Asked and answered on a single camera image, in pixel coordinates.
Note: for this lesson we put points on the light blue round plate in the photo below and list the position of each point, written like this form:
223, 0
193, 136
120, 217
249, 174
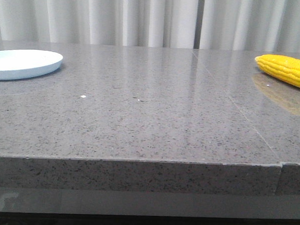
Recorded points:
28, 63

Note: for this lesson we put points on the yellow corn cob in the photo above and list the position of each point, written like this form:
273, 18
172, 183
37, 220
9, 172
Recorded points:
284, 68

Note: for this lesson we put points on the white pleated curtain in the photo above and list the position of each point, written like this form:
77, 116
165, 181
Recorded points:
265, 25

